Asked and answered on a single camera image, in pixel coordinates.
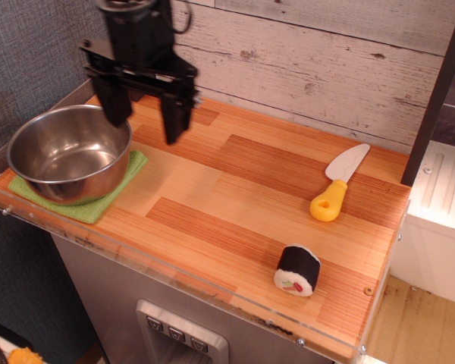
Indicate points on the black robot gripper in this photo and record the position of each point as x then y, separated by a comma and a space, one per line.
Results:
139, 54

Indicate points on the stainless steel bowl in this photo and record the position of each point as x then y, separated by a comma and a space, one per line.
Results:
71, 155

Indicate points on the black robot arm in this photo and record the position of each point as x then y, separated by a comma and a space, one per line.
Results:
136, 5

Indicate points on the green folded towel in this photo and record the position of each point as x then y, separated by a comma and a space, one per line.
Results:
90, 212

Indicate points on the clear acrylic table guard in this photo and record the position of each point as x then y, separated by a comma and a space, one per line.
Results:
222, 244

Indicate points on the silver toy fridge cabinet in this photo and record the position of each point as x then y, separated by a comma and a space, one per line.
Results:
110, 292

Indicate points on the plush sushi roll toy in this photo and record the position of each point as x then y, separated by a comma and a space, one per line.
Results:
297, 272

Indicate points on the grey ice dispenser panel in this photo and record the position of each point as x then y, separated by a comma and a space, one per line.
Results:
178, 333

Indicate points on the orange plush toy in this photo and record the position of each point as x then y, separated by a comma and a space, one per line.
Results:
24, 356

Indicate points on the white toy sink unit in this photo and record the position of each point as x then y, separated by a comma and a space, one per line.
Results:
424, 254

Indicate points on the dark left shelf post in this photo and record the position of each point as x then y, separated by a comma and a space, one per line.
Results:
135, 95

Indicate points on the dark shelf post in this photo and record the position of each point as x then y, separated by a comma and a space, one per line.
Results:
135, 95
436, 101

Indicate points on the toy knife yellow handle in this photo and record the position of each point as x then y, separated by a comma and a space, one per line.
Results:
327, 205

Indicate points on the dark right shelf post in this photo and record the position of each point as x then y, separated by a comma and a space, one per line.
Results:
436, 101

